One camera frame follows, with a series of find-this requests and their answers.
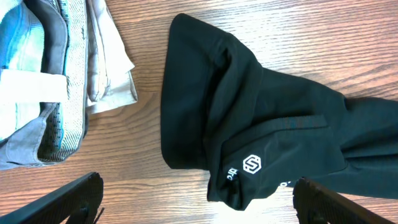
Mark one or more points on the black t-shirt with logo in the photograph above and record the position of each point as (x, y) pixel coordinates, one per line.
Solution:
(254, 129)

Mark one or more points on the beige folded garment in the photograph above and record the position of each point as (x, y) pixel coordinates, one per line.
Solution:
(109, 81)

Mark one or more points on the grey knit folded garment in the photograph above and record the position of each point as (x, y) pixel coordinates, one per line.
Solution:
(66, 124)

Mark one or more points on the dark grey folded garment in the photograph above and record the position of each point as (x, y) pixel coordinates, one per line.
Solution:
(21, 148)

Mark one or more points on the light blue printed shirt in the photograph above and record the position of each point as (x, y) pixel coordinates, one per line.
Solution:
(24, 82)

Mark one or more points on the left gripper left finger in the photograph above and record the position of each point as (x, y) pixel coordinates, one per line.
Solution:
(77, 202)

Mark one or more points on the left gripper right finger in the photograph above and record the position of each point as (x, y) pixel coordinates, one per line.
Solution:
(315, 204)

